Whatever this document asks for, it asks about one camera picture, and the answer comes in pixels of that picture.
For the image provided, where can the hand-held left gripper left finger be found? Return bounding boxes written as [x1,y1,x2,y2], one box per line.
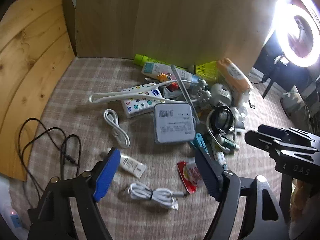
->
[27,147,122,240]

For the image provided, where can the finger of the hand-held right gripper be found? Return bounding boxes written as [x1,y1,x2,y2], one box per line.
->
[244,130,320,157]
[257,124,320,147]

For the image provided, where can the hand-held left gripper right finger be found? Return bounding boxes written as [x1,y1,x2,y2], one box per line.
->
[194,149,292,240]

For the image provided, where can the red snack packet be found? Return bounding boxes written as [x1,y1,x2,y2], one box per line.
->
[177,158,204,195]

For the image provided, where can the white USB cable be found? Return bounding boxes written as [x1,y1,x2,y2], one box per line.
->
[103,109,130,148]

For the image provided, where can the black cable coil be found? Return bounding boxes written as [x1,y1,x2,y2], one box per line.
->
[206,106,235,137]

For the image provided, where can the grey square box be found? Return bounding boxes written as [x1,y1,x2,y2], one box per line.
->
[153,102,196,144]

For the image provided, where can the orange wipes pack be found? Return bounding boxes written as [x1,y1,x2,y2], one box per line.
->
[216,57,253,93]

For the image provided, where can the white flexible loop band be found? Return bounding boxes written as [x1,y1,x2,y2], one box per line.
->
[89,79,200,104]

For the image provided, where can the person's right hand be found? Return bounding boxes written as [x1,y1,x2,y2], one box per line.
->
[292,180,313,215]

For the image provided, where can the white dotted tube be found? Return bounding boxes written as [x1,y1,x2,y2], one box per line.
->
[211,141,228,169]

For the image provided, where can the small white tube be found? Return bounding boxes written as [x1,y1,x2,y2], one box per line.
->
[102,150,147,179]

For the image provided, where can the green white tube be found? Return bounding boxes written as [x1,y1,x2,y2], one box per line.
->
[220,136,240,153]

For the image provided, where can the grey plant pot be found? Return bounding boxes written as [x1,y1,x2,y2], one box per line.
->
[281,85,312,120]

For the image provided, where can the white crumpled wrapper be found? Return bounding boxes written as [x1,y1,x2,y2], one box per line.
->
[232,90,254,128]

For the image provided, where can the blue clothes peg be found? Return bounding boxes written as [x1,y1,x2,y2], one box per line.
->
[190,133,210,155]

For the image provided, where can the plaid carpet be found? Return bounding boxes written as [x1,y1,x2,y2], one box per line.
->
[7,56,320,240]

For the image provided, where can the black table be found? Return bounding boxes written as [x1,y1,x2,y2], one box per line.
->
[261,37,309,99]

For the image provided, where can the grey round device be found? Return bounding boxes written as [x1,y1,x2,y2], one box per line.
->
[210,83,233,105]

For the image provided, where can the clear plastic bag clutter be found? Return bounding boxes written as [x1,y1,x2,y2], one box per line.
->
[191,79,212,105]

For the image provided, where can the star print tissue pack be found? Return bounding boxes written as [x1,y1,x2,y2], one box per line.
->
[120,81,165,118]

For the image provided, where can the grey metal ruler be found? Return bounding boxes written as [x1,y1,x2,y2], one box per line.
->
[171,65,200,125]

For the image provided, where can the yellow shuttlecock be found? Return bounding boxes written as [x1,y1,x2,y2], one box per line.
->
[189,60,220,79]

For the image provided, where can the white power strip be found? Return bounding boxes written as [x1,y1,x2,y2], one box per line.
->
[0,202,28,230]

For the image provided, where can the small colourful figurine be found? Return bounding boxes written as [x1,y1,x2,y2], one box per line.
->
[156,72,175,81]

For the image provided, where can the white tube blue label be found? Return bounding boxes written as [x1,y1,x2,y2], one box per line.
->
[142,62,200,83]

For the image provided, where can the pine wood board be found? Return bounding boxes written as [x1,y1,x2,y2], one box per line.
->
[0,0,77,182]

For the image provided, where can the beige wooden cabinet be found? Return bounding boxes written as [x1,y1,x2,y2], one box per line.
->
[61,0,283,75]

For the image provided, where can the thin black cable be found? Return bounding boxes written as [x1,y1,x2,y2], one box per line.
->
[19,117,83,205]

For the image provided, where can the white tied cable bundle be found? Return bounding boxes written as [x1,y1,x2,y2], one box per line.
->
[124,182,187,210]

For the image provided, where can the bright ring light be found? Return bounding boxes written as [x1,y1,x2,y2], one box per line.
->
[271,2,320,68]

